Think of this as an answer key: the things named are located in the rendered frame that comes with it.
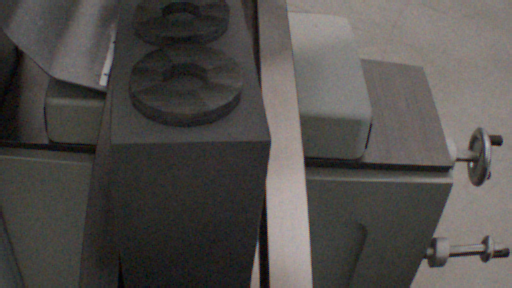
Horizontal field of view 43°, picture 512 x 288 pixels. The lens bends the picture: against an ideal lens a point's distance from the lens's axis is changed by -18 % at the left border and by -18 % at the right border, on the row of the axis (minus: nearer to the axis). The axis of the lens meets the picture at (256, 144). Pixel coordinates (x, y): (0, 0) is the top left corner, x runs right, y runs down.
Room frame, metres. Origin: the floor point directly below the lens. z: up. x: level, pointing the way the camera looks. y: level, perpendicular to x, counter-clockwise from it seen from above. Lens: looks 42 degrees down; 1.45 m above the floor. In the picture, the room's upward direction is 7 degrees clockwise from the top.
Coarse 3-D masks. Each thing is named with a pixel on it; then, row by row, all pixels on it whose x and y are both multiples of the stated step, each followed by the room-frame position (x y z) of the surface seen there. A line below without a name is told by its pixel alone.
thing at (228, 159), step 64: (128, 0) 0.60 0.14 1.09; (192, 0) 0.58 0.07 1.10; (128, 64) 0.49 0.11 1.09; (192, 64) 0.48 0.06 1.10; (128, 128) 0.41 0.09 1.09; (192, 128) 0.42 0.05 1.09; (256, 128) 0.43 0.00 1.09; (128, 192) 0.39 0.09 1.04; (192, 192) 0.40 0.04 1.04; (256, 192) 0.41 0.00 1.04; (128, 256) 0.39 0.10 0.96; (192, 256) 0.40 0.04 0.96
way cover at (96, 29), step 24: (0, 0) 0.79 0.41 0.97; (24, 0) 0.86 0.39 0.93; (48, 0) 0.91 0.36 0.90; (72, 0) 0.96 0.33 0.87; (96, 0) 1.00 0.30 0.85; (120, 0) 1.02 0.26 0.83; (0, 24) 0.75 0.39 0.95; (24, 24) 0.81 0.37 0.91; (48, 24) 0.86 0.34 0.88; (72, 24) 0.90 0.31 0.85; (96, 24) 0.92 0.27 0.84; (24, 48) 0.76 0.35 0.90; (48, 48) 0.81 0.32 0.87; (72, 48) 0.84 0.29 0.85; (96, 48) 0.86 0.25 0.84; (48, 72) 0.76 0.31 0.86; (72, 72) 0.79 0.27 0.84
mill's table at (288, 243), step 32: (256, 0) 0.93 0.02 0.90; (256, 32) 0.87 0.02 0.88; (288, 32) 0.85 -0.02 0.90; (256, 64) 0.80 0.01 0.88; (288, 64) 0.77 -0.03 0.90; (288, 96) 0.71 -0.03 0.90; (288, 128) 0.65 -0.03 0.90; (96, 160) 0.56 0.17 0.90; (288, 160) 0.60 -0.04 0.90; (96, 192) 0.51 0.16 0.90; (288, 192) 0.55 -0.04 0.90; (96, 224) 0.47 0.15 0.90; (288, 224) 0.51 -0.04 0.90; (96, 256) 0.43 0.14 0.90; (256, 256) 0.48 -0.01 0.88; (288, 256) 0.47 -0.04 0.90
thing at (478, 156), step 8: (480, 128) 1.02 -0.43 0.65; (472, 136) 1.04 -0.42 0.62; (480, 136) 1.00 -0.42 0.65; (488, 136) 1.00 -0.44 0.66; (496, 136) 1.00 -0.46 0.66; (448, 144) 0.98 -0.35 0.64; (472, 144) 1.04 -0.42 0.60; (480, 144) 1.00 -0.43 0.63; (488, 144) 0.98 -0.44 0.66; (496, 144) 0.99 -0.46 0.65; (456, 152) 0.99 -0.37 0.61; (464, 152) 0.99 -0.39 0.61; (472, 152) 1.00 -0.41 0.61; (480, 152) 0.99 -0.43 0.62; (488, 152) 0.96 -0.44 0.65; (456, 160) 0.98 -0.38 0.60; (464, 160) 0.98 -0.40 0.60; (472, 160) 0.99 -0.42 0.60; (480, 160) 0.98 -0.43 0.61; (488, 160) 0.95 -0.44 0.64; (472, 168) 1.00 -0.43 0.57; (480, 168) 0.96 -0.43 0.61; (488, 168) 0.95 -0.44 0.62; (472, 176) 0.98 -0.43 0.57; (480, 176) 0.95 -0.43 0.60; (488, 176) 0.99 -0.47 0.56; (480, 184) 0.95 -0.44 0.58
